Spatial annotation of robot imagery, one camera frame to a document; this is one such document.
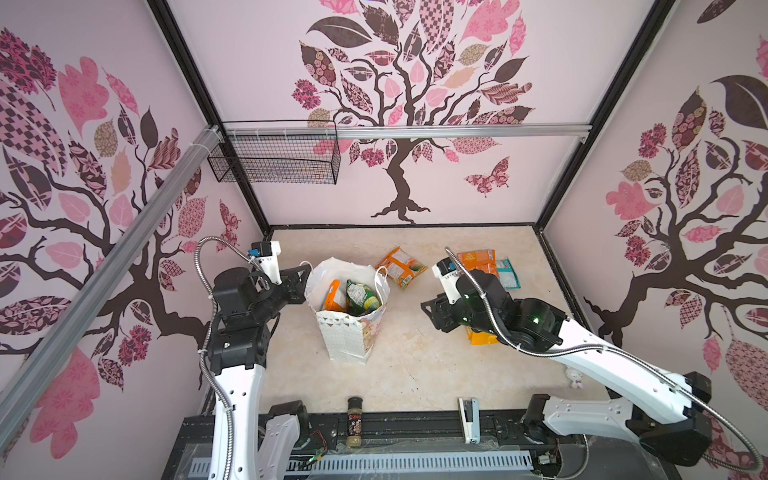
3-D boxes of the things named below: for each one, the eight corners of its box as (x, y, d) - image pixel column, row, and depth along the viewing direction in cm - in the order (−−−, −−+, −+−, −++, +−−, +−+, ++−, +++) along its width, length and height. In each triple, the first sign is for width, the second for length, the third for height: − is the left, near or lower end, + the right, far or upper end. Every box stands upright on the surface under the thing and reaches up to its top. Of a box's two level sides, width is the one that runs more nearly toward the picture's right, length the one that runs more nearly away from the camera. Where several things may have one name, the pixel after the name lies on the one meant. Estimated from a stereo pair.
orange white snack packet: (377, 268, 109) (377, 262, 106) (399, 251, 114) (399, 245, 111) (403, 289, 103) (403, 284, 100) (424, 271, 108) (425, 265, 105)
